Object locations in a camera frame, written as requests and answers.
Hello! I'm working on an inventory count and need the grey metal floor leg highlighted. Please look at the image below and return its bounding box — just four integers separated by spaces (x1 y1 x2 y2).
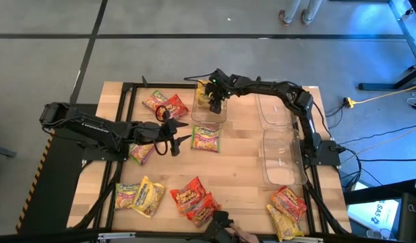
0 144 17 159

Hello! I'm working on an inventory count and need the black platform with hazard stripes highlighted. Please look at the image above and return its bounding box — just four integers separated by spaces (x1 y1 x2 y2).
16 103 99 234

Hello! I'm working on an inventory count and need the silver aluminium extrusion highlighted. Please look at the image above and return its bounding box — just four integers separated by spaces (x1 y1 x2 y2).
284 235 325 243
97 232 137 241

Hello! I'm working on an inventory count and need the orange stir fry noodle packet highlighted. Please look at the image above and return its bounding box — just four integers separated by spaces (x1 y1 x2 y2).
185 192 222 228
270 185 308 222
156 93 190 122
169 176 208 214

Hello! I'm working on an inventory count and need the white printed sign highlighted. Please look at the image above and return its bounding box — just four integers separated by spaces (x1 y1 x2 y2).
347 198 400 234

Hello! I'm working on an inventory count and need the black cabinet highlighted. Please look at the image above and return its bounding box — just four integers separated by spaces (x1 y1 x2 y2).
398 192 416 243

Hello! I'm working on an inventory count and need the black floor cable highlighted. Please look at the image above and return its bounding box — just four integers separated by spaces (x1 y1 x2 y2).
357 157 416 163
338 123 416 146

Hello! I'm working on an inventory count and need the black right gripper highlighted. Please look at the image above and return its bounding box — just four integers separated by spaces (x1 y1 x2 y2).
206 69 236 114

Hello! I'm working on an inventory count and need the black looped gripper cable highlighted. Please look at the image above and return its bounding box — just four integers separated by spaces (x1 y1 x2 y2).
183 72 217 83
152 139 171 157
155 105 171 123

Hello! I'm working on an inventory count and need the black desk bar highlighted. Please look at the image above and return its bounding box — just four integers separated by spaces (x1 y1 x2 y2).
342 178 416 206

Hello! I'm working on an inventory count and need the yellow extension cord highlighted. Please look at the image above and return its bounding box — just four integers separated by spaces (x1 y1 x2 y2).
343 82 416 109

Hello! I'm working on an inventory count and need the yellow Maruchan ramen packet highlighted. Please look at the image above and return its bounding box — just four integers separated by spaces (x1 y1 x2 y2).
196 79 212 97
198 91 214 109
129 175 167 219
266 204 305 242

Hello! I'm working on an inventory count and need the pink-edged Maruchan shrimp packet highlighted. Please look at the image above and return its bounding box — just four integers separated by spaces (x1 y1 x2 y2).
128 143 156 166
142 89 169 114
190 124 222 153
114 182 142 210

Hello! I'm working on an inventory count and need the black desk frame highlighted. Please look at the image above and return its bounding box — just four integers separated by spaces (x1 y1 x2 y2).
358 0 416 91

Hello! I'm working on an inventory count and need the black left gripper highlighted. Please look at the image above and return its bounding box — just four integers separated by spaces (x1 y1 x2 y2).
148 111 192 157

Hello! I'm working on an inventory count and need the person's hand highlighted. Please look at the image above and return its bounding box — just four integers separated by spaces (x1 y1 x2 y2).
227 225 261 243

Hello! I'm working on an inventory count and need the black metal table frame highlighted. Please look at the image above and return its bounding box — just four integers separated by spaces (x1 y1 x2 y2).
67 76 352 237

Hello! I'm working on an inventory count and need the tan floor cable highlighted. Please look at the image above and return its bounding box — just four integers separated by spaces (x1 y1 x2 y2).
340 127 416 165

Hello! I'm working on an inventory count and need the clear plastic bin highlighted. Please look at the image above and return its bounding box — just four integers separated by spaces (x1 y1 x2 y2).
254 92 298 131
190 80 229 125
260 127 308 187

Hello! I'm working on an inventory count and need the person's leg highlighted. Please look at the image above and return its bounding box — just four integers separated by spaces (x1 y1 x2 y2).
278 0 301 27
301 0 324 26

